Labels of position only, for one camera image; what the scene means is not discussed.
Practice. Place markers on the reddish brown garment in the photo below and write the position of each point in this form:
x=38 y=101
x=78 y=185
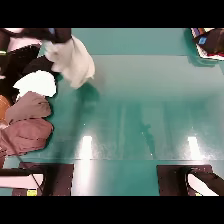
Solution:
x=26 y=135

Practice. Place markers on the dark garment with blue label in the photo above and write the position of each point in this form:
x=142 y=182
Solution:
x=40 y=33

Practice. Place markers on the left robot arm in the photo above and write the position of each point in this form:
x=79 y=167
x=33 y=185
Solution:
x=56 y=178

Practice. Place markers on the taupe brown garment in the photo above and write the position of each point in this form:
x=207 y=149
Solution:
x=28 y=106

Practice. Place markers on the orange garment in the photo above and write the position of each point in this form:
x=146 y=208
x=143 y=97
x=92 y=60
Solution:
x=3 y=106

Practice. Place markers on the beige shirt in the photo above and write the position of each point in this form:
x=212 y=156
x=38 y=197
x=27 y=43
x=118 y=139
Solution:
x=75 y=61

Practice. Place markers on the stack of folded clothes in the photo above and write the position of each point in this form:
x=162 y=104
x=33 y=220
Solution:
x=211 y=43

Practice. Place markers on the white garment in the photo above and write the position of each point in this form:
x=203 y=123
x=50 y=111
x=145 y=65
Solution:
x=38 y=83

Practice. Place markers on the pale pink garment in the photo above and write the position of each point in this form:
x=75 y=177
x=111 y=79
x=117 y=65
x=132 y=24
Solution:
x=21 y=42

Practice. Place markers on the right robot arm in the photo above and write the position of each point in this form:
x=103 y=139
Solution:
x=170 y=180

